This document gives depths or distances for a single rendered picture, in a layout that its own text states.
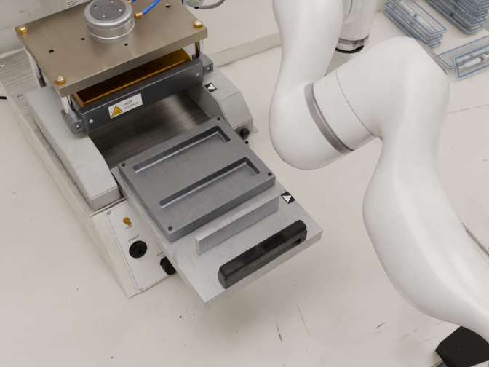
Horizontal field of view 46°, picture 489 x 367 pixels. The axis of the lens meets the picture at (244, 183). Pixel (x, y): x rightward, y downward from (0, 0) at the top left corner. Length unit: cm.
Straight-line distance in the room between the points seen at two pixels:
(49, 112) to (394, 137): 62
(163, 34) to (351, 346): 63
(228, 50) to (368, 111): 82
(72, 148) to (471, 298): 66
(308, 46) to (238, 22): 82
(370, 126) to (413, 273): 18
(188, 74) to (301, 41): 34
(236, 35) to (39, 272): 76
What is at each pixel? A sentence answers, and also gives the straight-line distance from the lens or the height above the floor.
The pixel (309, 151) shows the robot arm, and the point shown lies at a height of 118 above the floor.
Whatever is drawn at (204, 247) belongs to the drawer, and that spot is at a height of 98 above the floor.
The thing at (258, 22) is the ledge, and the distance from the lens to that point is 155.
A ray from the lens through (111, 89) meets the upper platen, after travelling 99.
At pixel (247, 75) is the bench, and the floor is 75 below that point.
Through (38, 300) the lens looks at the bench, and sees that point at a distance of 114.
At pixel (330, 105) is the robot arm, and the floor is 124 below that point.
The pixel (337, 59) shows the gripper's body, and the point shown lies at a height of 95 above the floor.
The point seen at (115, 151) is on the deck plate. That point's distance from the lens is 106.
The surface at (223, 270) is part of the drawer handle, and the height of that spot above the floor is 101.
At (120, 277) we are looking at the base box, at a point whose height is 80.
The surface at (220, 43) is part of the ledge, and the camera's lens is 148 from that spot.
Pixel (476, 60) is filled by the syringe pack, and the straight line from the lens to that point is 158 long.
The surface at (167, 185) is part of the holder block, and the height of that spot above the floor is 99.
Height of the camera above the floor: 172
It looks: 52 degrees down
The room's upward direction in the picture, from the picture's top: 2 degrees clockwise
